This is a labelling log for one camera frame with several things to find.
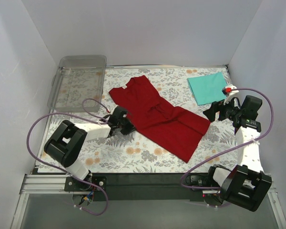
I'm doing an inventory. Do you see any red t shirt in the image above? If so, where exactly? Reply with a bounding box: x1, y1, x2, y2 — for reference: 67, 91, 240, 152
109, 75, 210, 163

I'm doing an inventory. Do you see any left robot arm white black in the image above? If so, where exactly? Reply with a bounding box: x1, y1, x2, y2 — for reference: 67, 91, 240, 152
44, 106, 136, 181

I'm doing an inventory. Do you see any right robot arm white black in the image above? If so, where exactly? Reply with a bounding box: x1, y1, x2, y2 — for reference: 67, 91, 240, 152
203, 95, 272, 212

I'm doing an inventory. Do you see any folded teal t shirt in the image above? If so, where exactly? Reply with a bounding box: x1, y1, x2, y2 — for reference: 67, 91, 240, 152
187, 72, 227, 105

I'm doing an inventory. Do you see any clear plastic bin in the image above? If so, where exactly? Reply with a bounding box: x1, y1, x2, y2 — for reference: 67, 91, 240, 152
47, 55, 107, 113

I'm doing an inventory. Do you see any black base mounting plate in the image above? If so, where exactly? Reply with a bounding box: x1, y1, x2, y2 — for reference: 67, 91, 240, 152
64, 173, 226, 201

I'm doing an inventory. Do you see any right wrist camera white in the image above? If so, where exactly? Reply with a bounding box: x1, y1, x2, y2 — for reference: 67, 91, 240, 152
222, 84, 239, 105

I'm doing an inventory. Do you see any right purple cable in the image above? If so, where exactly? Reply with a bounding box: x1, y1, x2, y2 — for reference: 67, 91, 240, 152
180, 87, 276, 208

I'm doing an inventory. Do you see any aluminium frame rail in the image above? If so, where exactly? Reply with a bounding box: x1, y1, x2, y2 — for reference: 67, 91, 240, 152
11, 174, 286, 229

